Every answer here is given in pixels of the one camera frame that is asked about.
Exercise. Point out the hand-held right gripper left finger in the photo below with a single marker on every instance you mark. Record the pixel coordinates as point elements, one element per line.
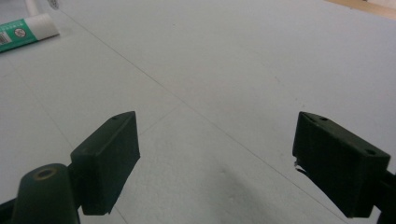
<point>107,161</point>

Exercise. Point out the wooden table edge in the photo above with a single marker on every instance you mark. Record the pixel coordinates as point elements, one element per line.
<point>364,6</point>

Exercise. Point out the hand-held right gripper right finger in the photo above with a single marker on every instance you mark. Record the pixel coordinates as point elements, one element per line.
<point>336,161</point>

